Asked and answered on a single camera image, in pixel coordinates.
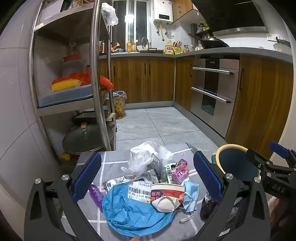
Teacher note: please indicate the steel pot lid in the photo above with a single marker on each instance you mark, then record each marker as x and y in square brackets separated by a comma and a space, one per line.
[81, 141]

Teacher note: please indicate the black baking tray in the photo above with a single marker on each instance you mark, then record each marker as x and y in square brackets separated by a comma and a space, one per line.
[151, 51]

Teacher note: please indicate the black wok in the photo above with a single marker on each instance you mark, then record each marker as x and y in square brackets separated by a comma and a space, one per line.
[212, 43]

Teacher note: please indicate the black range hood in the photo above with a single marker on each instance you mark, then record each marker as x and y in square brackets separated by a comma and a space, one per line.
[231, 14]

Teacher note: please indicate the steel built-in oven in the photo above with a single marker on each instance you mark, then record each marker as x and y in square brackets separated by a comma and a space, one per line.
[229, 81]

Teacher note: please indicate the steel shelf rack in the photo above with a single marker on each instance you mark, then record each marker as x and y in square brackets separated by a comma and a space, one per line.
[98, 69]

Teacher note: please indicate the wall socket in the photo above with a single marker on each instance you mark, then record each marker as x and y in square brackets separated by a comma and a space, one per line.
[271, 37]

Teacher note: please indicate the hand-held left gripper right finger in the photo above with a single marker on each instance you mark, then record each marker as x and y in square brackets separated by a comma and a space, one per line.
[207, 176]

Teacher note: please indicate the silver foil pouch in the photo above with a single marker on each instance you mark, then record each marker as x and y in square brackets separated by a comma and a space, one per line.
[143, 177]

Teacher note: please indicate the orange kitchen tool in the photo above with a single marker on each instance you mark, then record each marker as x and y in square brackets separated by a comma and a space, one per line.
[115, 46]

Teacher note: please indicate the white plastic bag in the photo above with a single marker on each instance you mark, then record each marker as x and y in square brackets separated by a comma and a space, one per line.
[111, 14]

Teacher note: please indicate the green packet with barcode label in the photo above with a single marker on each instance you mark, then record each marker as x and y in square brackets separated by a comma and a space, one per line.
[138, 191]

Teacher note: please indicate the blue bucket with yellow rim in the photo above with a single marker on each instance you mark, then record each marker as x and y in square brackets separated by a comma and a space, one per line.
[233, 160]

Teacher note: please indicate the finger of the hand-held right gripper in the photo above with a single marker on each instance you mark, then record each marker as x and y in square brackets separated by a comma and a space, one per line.
[255, 158]
[278, 148]

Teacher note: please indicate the window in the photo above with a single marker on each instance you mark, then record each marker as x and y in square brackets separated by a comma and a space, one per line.
[131, 23]

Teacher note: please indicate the wooden base cabinet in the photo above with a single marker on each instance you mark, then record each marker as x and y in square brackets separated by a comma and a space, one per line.
[143, 78]

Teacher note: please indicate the white cardboard box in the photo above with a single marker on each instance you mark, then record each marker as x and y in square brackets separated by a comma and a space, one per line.
[53, 9]

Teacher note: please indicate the white pot with green lid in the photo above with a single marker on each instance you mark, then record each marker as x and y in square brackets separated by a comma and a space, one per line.
[281, 46]

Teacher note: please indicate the orange plastic bag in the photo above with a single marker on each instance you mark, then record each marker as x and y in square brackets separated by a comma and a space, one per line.
[81, 77]

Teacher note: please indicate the wooden wall cabinet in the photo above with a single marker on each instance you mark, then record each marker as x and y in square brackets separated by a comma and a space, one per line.
[181, 9]

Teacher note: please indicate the small yellow object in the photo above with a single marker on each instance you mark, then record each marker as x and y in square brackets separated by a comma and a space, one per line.
[66, 157]

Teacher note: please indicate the plastic container with orange lid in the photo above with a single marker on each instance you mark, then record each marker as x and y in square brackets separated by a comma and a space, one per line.
[71, 67]

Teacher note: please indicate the steel faucet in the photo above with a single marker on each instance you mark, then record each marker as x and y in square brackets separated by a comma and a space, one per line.
[145, 40]

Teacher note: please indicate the yellow oil bottle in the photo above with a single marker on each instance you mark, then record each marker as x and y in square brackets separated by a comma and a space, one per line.
[131, 47]

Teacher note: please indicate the black snack packet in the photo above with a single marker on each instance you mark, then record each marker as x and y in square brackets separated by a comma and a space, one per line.
[207, 208]

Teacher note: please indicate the white water heater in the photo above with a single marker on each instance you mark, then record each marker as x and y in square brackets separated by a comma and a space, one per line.
[163, 10]

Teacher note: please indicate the blue plastic bag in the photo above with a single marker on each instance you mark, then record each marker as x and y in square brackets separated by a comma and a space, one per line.
[129, 213]

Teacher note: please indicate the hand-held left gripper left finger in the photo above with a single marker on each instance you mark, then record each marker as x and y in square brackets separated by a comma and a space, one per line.
[89, 176]

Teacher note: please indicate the grey rug with white stripes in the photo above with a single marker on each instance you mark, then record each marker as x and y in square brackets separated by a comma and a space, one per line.
[111, 160]

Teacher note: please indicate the clear plastic bag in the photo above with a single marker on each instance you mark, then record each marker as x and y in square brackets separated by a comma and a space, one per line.
[143, 157]

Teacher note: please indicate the grey plastic tray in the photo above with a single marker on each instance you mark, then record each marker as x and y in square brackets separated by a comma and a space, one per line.
[69, 95]

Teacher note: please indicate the white green snack packet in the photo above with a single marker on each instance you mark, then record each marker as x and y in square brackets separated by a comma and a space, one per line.
[169, 172]

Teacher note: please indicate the pink snack packet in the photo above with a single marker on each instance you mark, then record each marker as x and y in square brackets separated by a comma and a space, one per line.
[179, 172]

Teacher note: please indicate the yellow seasoning packet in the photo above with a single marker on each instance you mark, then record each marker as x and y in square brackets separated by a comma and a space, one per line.
[170, 49]

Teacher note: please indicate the patterned waste bin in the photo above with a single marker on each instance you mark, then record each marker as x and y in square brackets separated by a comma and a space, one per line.
[120, 106]

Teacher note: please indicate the purple tube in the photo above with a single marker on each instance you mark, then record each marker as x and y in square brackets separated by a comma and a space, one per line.
[96, 195]

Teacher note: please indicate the blue face mask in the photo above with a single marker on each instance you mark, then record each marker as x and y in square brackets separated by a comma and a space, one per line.
[192, 192]

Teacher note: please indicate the red white paper bowl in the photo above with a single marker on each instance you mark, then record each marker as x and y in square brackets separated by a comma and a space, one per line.
[166, 194]

